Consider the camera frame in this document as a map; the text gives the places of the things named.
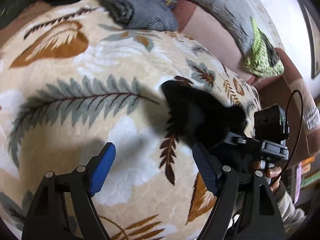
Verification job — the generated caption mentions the small colourful packet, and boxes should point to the small colourful packet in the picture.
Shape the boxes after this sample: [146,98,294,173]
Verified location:
[154,0,177,12]

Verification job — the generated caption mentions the brown and pink bedsheet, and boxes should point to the brown and pink bedsheet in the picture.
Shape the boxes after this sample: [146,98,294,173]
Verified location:
[172,0,320,167]

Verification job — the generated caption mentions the grey quilted pillow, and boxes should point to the grey quilted pillow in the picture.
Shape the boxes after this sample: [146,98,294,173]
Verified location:
[168,0,259,54]

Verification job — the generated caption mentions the framed wall picture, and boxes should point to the framed wall picture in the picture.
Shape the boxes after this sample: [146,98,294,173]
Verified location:
[299,2,320,81]

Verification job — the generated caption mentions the green knitted cloth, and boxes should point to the green knitted cloth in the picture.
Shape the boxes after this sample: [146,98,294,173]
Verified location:
[244,17,285,78]

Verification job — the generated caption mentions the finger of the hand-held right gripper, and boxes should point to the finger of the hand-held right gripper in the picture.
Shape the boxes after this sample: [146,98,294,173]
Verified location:
[210,131,263,158]

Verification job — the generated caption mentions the leaf-printed beige blanket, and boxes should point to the leaf-printed beige blanket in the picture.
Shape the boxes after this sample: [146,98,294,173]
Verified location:
[0,0,263,240]

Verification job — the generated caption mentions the black pants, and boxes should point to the black pants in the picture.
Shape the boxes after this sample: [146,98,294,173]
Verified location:
[161,79,248,151]

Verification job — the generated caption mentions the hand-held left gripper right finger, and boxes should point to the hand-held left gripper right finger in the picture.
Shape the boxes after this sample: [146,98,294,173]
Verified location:
[192,142,287,240]

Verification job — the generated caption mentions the folded grey pants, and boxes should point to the folded grey pants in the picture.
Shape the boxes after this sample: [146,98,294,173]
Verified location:
[100,0,179,32]

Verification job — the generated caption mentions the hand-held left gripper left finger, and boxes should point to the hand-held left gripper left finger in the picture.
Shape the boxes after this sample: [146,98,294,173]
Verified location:
[21,142,117,240]

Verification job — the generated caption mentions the person's right hand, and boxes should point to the person's right hand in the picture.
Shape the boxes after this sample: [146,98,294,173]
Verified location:
[250,160,285,194]

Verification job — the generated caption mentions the thin dark cable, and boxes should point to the thin dark cable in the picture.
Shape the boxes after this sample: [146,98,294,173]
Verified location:
[272,89,304,180]

